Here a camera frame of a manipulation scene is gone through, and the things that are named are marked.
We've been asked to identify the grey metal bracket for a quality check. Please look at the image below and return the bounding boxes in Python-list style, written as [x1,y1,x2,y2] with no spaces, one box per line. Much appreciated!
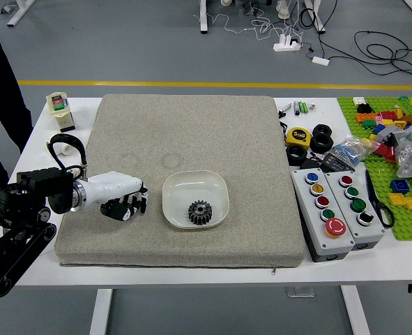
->
[284,285,316,299]

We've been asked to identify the grey four-button control box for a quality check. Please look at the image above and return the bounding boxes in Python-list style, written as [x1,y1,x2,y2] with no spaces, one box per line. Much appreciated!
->
[323,170,386,252]

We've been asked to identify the white floor cable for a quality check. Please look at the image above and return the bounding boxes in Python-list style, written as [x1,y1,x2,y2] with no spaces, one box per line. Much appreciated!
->
[193,13,306,42]

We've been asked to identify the grey-brown cushion mat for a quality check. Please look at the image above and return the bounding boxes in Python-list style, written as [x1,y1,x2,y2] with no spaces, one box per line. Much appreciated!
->
[54,93,306,269]

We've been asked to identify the white power strip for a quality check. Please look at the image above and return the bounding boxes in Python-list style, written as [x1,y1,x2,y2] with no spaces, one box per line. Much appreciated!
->
[273,33,303,52]

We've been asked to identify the black rubber tyre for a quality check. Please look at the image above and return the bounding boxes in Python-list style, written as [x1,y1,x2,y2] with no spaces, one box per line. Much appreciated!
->
[286,144,310,165]
[310,134,334,154]
[312,124,333,140]

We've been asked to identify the long green building brick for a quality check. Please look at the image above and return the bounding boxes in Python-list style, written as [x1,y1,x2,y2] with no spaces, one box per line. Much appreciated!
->
[397,96,412,116]

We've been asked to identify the clear bag of blue parts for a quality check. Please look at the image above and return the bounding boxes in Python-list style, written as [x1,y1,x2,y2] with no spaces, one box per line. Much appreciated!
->
[326,134,376,165]

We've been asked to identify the white square plate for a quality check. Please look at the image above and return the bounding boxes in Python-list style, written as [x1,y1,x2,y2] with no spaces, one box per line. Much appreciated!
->
[162,170,230,230]

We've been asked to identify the black floor cable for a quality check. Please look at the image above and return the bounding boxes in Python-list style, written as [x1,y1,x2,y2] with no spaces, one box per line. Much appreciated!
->
[353,30,412,89]

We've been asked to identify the yellow tape measure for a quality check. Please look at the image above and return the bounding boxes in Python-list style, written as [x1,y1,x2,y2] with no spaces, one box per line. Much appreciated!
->
[284,126,312,148]

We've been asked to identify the green building baseplate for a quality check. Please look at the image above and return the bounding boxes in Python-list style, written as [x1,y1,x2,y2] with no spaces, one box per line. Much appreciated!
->
[337,96,412,241]

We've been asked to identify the grey five-button control box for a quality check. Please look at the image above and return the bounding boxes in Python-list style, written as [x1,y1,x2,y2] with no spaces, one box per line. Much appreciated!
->
[291,168,356,263]

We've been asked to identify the black digital display module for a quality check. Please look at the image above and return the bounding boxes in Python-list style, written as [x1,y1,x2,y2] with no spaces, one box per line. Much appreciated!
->
[322,153,356,172]

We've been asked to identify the big black gear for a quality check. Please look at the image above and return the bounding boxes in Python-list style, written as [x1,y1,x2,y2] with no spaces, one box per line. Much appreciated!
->
[187,200,213,228]

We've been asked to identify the black scissors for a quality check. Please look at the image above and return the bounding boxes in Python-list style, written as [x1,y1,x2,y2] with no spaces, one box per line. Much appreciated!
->
[365,170,395,229]

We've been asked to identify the person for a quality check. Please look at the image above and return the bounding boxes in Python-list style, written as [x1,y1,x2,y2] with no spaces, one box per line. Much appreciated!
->
[0,9,35,193]

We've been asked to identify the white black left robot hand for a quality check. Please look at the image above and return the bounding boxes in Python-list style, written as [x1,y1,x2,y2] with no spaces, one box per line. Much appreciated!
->
[85,170,150,223]

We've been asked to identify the big red building brick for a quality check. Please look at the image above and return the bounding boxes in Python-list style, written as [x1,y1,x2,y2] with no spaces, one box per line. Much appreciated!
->
[374,143,398,163]

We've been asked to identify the beige switch box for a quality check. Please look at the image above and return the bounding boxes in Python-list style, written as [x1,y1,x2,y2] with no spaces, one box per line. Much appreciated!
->
[45,91,77,133]

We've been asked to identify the small black electronic part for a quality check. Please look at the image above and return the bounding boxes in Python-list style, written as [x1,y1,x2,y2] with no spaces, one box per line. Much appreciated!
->
[300,156,325,172]

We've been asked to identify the blue square building brick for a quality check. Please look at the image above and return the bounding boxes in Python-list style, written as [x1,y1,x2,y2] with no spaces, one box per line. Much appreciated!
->
[390,179,411,193]

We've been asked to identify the white table leg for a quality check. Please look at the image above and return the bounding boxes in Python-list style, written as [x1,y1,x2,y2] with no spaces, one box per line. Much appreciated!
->
[341,285,371,335]
[89,288,113,335]

